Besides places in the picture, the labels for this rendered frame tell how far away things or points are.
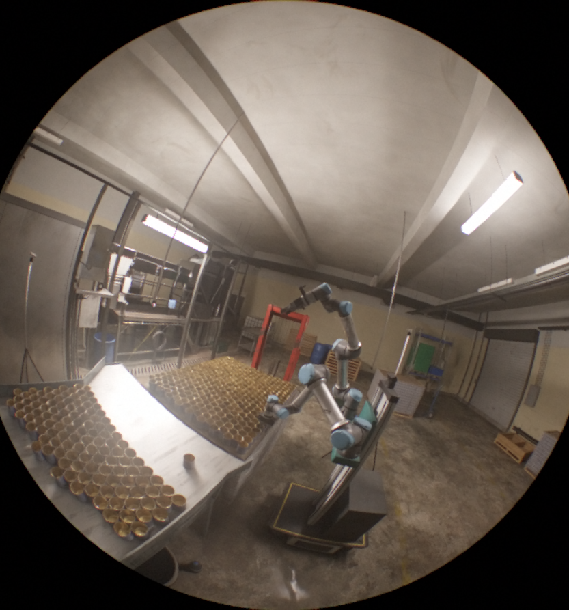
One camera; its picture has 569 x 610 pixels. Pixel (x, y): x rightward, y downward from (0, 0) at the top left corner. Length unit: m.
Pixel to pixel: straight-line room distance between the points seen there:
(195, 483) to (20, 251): 2.86
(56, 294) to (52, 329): 0.47
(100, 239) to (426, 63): 4.14
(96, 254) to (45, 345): 1.45
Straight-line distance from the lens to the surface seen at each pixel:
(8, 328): 3.22
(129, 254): 3.69
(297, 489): 2.35
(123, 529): 1.09
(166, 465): 1.27
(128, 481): 1.18
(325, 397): 1.08
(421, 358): 9.58
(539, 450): 6.70
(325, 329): 10.01
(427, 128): 3.18
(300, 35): 2.83
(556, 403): 8.44
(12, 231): 3.02
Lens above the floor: 2.10
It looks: level
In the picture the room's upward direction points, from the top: 17 degrees clockwise
